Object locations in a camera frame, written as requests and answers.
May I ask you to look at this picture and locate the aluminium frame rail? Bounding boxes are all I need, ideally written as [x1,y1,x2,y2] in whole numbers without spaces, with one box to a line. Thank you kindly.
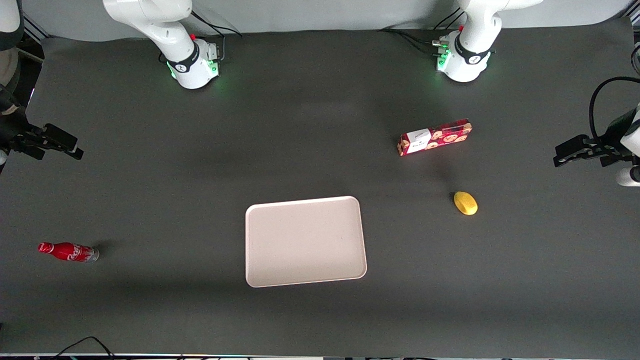
[21,14,52,42]

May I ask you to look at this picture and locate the dark grey table mat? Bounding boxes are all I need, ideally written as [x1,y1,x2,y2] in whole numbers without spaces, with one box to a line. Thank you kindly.
[0,17,640,359]

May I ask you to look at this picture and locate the black base cables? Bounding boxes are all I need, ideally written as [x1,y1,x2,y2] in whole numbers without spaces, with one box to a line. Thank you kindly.
[190,7,244,64]
[379,7,463,57]

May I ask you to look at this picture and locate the yellow lemon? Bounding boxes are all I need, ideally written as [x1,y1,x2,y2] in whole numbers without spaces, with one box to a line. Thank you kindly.
[453,191,479,216]

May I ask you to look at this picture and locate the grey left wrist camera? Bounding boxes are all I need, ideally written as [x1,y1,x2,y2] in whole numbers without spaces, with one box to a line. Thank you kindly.
[616,166,640,187]

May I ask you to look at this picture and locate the red coke bottle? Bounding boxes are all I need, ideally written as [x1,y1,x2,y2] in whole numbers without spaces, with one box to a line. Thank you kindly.
[37,241,100,263]

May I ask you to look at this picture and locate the black right base cables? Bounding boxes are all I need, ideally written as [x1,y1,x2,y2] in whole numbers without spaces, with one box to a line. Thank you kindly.
[190,7,244,64]

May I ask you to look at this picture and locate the black table edge cable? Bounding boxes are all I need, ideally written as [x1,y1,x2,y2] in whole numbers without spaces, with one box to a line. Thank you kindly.
[50,336,117,360]

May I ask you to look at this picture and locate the red cookie box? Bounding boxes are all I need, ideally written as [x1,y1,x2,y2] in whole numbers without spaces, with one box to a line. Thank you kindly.
[397,118,473,157]

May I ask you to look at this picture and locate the black left base cables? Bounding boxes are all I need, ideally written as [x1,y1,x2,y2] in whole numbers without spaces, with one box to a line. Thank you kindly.
[379,7,463,57]

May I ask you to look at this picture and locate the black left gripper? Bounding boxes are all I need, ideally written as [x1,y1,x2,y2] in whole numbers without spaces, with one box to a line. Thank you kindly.
[553,107,639,168]

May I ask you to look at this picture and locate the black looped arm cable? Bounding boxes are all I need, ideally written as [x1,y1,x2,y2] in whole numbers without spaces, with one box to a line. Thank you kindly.
[589,76,640,147]

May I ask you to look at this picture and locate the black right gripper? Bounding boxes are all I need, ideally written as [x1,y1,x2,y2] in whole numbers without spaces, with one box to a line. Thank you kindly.
[0,106,85,161]

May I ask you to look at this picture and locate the white rectangular plastic tray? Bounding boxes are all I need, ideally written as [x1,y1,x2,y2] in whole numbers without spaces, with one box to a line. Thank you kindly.
[245,196,368,289]

